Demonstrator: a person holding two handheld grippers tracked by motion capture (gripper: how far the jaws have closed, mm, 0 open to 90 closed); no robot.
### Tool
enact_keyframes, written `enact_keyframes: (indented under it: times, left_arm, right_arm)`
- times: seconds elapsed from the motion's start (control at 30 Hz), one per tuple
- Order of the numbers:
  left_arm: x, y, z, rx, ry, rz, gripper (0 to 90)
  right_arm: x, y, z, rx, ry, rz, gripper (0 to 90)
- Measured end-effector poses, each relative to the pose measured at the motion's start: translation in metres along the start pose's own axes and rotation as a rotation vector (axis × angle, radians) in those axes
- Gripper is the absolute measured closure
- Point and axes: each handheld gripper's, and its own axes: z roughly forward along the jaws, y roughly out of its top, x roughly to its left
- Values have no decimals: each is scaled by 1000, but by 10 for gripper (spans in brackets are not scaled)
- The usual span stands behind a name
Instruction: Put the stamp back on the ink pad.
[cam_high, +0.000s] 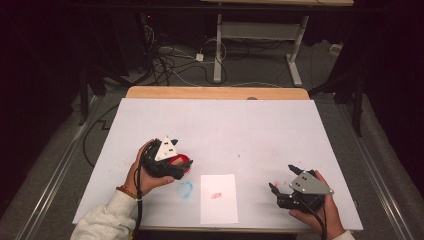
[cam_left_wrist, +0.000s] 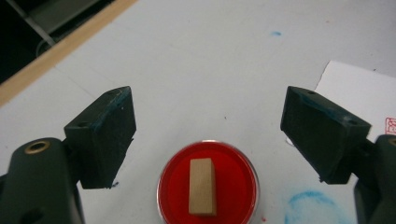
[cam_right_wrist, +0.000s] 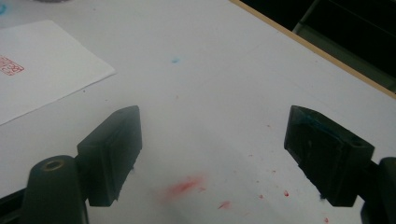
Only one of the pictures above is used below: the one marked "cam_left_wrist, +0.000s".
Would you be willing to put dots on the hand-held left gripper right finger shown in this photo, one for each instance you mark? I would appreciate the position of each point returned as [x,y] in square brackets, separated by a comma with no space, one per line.
[323,140]

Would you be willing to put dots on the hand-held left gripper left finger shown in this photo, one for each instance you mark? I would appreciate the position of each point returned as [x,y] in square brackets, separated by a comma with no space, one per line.
[102,143]

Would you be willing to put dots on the round red ink pad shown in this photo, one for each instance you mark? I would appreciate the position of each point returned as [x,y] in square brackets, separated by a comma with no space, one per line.
[174,186]

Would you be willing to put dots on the wooden stamp block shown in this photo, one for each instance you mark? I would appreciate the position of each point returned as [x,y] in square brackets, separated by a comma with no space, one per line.
[202,186]

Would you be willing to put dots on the white paper sheet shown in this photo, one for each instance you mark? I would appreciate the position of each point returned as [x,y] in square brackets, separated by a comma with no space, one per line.
[351,87]

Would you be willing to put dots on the grey metal rack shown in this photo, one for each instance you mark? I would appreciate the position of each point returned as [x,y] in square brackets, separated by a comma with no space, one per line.
[46,14]

